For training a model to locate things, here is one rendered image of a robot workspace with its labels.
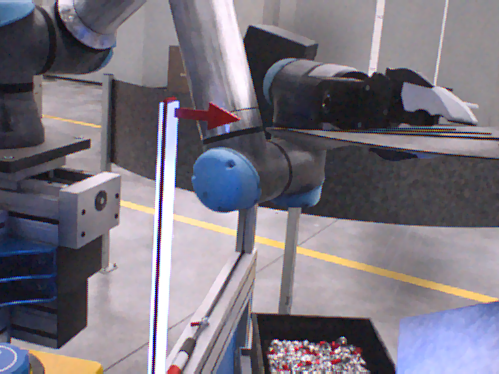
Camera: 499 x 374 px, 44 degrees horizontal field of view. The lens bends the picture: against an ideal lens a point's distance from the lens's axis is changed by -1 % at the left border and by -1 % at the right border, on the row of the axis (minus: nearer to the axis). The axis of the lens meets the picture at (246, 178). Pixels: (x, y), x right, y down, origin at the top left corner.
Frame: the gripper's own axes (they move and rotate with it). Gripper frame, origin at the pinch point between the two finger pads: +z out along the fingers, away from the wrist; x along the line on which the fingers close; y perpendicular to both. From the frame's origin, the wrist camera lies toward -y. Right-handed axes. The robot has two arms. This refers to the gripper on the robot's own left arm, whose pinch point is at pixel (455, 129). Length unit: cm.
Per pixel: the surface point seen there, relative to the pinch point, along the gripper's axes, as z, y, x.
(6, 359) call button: 10.3, -37.7, 13.8
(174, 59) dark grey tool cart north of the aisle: -666, 215, 22
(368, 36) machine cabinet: -505, 367, -40
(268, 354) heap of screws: -20.5, -1.5, 33.4
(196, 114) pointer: -7.6, -21.9, 2.3
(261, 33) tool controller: -56, 8, -7
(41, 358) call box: 9.0, -35.7, 14.7
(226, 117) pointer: -6.0, -19.8, 2.1
